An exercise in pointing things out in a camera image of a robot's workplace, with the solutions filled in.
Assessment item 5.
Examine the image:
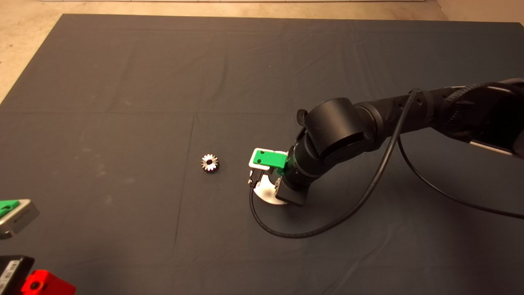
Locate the right wrist green camera mount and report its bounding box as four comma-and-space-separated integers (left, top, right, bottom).
251, 150, 288, 177

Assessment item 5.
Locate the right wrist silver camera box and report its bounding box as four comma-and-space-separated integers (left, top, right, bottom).
248, 147, 271, 170

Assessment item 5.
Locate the left wrist green camera mount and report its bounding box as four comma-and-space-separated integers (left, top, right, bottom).
0, 200, 20, 218

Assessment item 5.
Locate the dark grey table cloth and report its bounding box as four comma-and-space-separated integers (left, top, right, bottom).
0, 14, 524, 295

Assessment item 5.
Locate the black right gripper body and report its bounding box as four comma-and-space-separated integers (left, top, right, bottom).
275, 178, 312, 207

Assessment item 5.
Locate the white round pegged plate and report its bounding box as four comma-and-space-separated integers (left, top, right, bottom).
251, 171, 288, 206

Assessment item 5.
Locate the wrist green camera mount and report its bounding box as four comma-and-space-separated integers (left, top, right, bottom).
251, 150, 288, 177
0, 200, 20, 218

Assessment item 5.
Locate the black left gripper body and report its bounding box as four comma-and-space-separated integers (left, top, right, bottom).
0, 255, 36, 295

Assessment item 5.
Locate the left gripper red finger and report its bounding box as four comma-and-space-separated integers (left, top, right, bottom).
20, 269, 77, 295

